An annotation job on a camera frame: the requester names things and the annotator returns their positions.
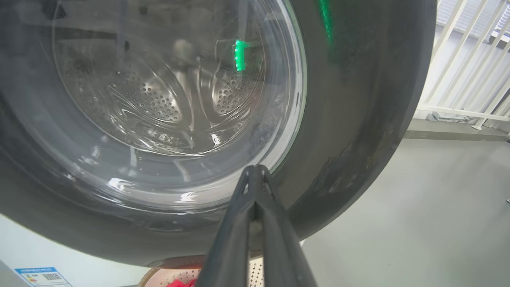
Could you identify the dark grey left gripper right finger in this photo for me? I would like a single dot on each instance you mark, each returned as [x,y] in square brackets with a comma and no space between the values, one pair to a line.
[283,251]

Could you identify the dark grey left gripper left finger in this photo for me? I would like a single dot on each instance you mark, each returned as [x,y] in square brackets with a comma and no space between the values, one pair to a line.
[227,251]

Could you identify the red and white garment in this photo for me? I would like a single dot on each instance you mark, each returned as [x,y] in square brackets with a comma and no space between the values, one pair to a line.
[181,284]

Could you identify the grey washing machine door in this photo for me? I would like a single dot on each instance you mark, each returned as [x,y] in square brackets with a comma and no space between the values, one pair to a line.
[350,119]

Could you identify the cream perforated laundry basket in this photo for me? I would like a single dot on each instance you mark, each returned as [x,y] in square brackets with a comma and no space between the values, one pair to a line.
[181,274]

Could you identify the white washing machine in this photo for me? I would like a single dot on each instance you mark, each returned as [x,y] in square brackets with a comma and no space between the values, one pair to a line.
[59,253]

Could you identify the blue energy label sticker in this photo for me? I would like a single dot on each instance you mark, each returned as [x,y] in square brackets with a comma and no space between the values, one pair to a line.
[42,277]

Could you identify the white metal railing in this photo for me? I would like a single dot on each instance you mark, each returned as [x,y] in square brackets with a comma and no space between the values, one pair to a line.
[458,79]

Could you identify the white ribbed window blind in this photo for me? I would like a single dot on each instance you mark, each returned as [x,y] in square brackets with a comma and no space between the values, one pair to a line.
[478,14]

